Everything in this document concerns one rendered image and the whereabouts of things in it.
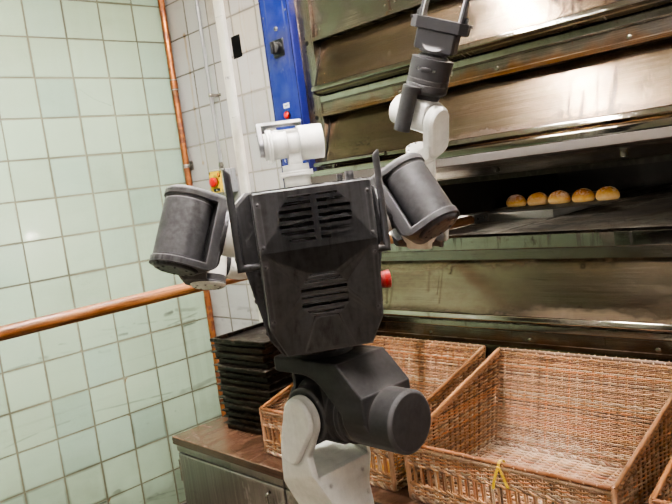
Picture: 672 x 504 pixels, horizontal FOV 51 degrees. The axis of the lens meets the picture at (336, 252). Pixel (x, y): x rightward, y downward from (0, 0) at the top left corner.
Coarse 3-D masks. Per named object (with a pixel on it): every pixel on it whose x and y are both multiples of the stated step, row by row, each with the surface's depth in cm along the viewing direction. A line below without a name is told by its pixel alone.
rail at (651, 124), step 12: (660, 120) 156; (576, 132) 170; (588, 132) 168; (600, 132) 166; (612, 132) 164; (624, 132) 162; (492, 144) 187; (504, 144) 184; (516, 144) 182; (528, 144) 179; (540, 144) 177; (444, 156) 198; (456, 156) 196; (336, 168) 230; (348, 168) 226; (360, 168) 222; (372, 168) 219
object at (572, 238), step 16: (448, 240) 220; (464, 240) 216; (480, 240) 212; (496, 240) 208; (512, 240) 204; (528, 240) 200; (544, 240) 196; (560, 240) 193; (576, 240) 190; (592, 240) 186; (608, 240) 183; (624, 240) 180; (640, 240) 177; (656, 240) 175
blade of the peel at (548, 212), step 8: (536, 208) 284; (544, 208) 279; (552, 208) 274; (560, 208) 245; (568, 208) 249; (576, 208) 253; (584, 208) 258; (464, 216) 267; (488, 216) 260; (496, 216) 258; (504, 216) 255; (512, 216) 253; (520, 216) 251; (528, 216) 249; (536, 216) 246; (544, 216) 244; (552, 216) 242
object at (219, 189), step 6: (222, 168) 287; (228, 168) 289; (234, 168) 291; (210, 174) 292; (216, 174) 289; (222, 174) 287; (234, 174) 290; (222, 180) 287; (234, 180) 290; (210, 186) 293; (216, 186) 290; (222, 186) 287; (234, 186) 290; (216, 192) 291; (222, 192) 288
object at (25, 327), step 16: (464, 224) 250; (160, 288) 166; (176, 288) 168; (192, 288) 171; (96, 304) 154; (112, 304) 156; (128, 304) 159; (144, 304) 162; (32, 320) 144; (48, 320) 146; (64, 320) 148; (80, 320) 151; (0, 336) 139; (16, 336) 142
